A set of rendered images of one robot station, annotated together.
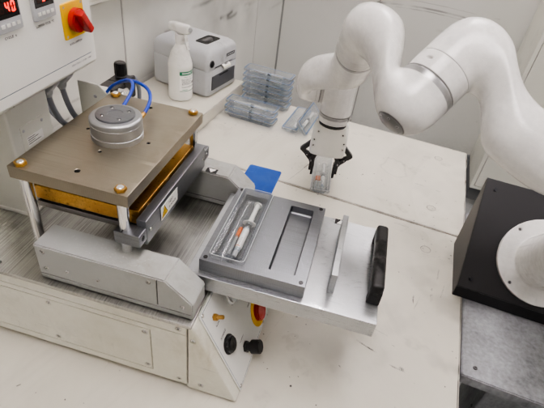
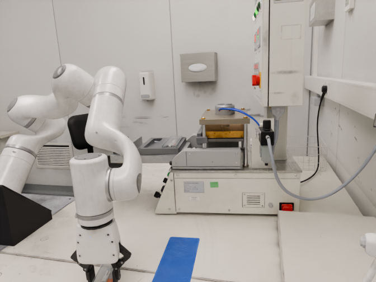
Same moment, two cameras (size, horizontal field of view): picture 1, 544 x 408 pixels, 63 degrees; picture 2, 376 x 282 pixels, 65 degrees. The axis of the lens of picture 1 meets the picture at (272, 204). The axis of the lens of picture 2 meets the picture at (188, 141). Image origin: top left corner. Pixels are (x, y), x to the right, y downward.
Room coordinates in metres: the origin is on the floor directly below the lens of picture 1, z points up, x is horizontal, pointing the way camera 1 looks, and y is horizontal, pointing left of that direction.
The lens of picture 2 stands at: (1.77, 0.09, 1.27)
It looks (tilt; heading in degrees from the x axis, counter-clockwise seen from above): 13 degrees down; 179
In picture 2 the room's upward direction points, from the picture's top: 3 degrees counter-clockwise
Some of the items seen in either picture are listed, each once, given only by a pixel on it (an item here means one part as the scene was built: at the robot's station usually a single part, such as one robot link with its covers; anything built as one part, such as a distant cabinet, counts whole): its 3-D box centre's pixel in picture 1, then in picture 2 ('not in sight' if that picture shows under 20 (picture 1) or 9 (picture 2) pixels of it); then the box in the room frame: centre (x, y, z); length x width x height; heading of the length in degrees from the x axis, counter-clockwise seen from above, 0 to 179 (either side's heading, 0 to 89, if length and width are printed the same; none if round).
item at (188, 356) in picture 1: (139, 253); (224, 179); (0.61, 0.25, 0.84); 0.53 x 0.37 x 0.17; 81
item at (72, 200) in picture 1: (123, 156); (224, 125); (0.60, 0.25, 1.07); 0.22 x 0.17 x 0.10; 171
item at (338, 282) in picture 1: (294, 248); (153, 147); (0.55, -0.05, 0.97); 0.30 x 0.22 x 0.08; 81
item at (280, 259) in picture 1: (267, 236); (163, 145); (0.55, 0.00, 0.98); 0.20 x 0.17 x 0.03; 171
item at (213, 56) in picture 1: (197, 59); not in sight; (1.56, 0.35, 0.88); 0.25 x 0.20 x 0.17; 68
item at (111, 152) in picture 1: (108, 139); (233, 120); (0.62, 0.28, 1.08); 0.31 x 0.24 x 0.13; 171
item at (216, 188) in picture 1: (195, 176); (204, 158); (0.72, 0.16, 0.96); 0.26 x 0.05 x 0.07; 81
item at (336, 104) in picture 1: (338, 88); (93, 182); (1.11, -0.13, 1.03); 0.09 x 0.08 x 0.13; 88
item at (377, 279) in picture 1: (378, 261); not in sight; (0.52, -0.18, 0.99); 0.15 x 0.02 x 0.04; 171
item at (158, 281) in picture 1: (121, 271); (211, 141); (0.45, 0.21, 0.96); 0.25 x 0.05 x 0.07; 81
